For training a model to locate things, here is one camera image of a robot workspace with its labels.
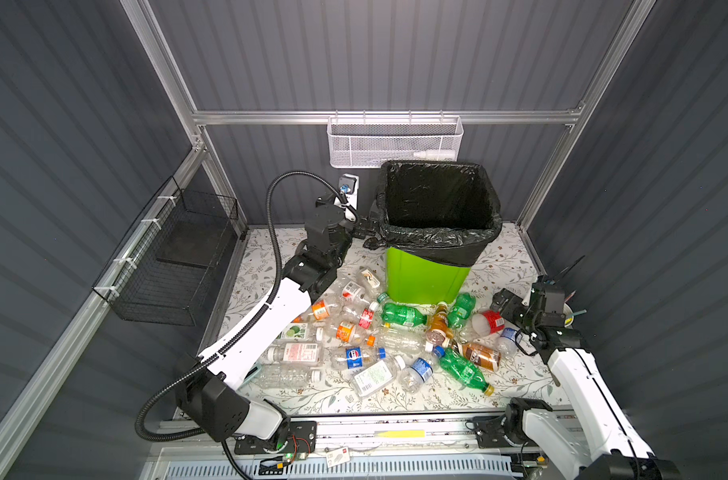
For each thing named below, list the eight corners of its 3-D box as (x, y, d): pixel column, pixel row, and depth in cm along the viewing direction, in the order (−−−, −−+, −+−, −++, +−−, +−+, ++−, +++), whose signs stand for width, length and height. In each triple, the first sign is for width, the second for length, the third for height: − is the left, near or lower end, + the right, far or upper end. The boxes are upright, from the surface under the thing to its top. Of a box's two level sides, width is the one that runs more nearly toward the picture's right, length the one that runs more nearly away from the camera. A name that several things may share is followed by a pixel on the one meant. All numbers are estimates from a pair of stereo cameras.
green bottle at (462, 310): (439, 325, 95) (442, 317, 91) (459, 298, 101) (462, 289, 97) (456, 336, 93) (460, 328, 88) (475, 307, 99) (480, 299, 95)
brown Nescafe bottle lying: (448, 358, 87) (452, 351, 83) (452, 343, 90) (455, 336, 86) (494, 374, 84) (500, 368, 80) (496, 359, 87) (502, 352, 83)
